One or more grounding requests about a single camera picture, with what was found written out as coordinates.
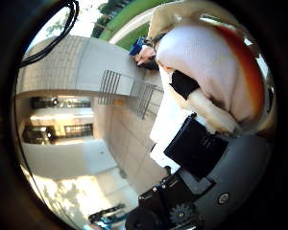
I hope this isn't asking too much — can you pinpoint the orange-haired plush doll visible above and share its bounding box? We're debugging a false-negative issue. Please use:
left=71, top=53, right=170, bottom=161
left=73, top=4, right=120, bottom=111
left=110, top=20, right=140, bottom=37
left=147, top=0, right=277, bottom=138

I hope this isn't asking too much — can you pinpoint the metal stair railing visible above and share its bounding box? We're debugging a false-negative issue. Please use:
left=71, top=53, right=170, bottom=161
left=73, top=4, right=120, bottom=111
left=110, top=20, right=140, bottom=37
left=97, top=69, right=164, bottom=120

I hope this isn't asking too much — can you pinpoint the person in blue shirt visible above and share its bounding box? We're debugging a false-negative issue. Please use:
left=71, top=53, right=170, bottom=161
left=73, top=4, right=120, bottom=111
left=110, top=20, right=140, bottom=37
left=128, top=36, right=161, bottom=71

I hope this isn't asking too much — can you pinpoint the black strap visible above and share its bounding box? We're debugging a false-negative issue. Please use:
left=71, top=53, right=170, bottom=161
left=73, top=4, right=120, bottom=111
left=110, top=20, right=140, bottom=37
left=87, top=203, right=128, bottom=224

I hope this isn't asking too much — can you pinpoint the black cable bundle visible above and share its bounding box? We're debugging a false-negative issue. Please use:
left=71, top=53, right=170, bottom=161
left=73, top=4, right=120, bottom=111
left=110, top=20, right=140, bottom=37
left=18, top=0, right=81, bottom=68

